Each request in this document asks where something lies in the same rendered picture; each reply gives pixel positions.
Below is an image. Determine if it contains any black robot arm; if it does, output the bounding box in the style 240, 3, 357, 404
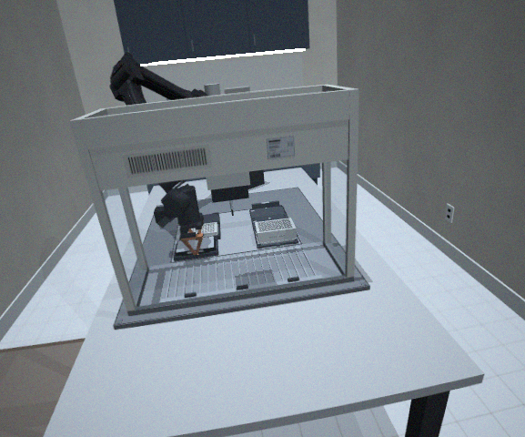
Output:
110, 52, 208, 105

